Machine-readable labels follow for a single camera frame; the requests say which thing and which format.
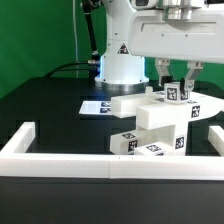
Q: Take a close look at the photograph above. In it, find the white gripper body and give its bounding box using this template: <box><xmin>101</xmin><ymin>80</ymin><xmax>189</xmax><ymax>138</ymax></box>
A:
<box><xmin>128</xmin><ymin>8</ymin><xmax>224</xmax><ymax>64</ymax></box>

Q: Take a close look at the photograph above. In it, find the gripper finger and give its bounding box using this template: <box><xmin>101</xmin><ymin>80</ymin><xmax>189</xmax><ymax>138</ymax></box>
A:
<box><xmin>155</xmin><ymin>58</ymin><xmax>172</xmax><ymax>87</ymax></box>
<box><xmin>180</xmin><ymin>61</ymin><xmax>203</xmax><ymax>92</ymax></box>

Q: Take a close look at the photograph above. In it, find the white tagged cube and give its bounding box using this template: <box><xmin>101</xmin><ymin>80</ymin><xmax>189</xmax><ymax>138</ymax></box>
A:
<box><xmin>164</xmin><ymin>82</ymin><xmax>189</xmax><ymax>103</ymax></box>

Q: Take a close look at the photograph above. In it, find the white chair back frame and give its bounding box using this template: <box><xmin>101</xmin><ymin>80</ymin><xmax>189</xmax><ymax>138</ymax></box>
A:
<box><xmin>111</xmin><ymin>87</ymin><xmax>224</xmax><ymax>130</ymax></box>

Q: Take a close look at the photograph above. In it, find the white chair seat part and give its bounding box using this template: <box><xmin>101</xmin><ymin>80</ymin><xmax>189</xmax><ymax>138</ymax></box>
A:
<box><xmin>142</xmin><ymin>121</ymin><xmax>188</xmax><ymax>156</ymax></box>

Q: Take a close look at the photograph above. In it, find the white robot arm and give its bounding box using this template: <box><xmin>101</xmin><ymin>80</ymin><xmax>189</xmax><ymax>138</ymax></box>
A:
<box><xmin>81</xmin><ymin>0</ymin><xmax>224</xmax><ymax>91</ymax></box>

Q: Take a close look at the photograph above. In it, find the white marker sheet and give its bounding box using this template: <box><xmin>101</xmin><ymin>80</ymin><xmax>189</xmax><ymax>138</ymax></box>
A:
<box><xmin>79</xmin><ymin>101</ymin><xmax>111</xmax><ymax>115</ymax></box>

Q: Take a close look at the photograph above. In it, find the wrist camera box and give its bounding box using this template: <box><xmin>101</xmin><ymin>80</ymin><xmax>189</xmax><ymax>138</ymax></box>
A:
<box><xmin>131</xmin><ymin>0</ymin><xmax>159</xmax><ymax>10</ymax></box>

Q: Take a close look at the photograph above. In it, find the black cable bundle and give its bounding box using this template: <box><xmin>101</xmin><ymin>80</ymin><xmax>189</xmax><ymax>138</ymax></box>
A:
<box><xmin>43</xmin><ymin>61</ymin><xmax>101</xmax><ymax>80</ymax></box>

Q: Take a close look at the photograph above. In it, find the grey thin cable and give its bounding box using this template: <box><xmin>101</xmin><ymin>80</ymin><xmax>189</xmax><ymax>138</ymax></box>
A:
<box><xmin>72</xmin><ymin>0</ymin><xmax>81</xmax><ymax>79</ymax></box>

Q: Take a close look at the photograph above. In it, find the white U-shaped fence frame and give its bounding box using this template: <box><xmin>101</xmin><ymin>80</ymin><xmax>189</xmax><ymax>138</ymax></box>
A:
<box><xmin>0</xmin><ymin>122</ymin><xmax>224</xmax><ymax>181</ymax></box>

